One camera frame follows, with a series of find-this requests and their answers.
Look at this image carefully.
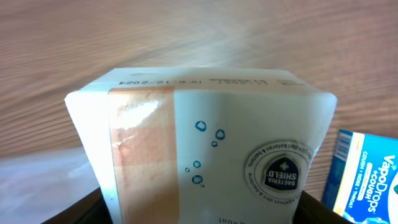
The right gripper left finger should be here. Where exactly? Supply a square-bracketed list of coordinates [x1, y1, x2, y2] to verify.
[43, 187, 112, 224]

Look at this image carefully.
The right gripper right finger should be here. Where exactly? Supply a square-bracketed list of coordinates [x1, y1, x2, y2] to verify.
[292, 191, 351, 224]

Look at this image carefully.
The blue VapoDrops lozenge box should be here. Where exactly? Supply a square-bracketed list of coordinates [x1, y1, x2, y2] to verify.
[322, 129, 397, 224]

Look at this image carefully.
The white Hansaplast box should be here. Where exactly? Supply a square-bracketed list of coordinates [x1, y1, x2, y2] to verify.
[65, 68, 337, 223]

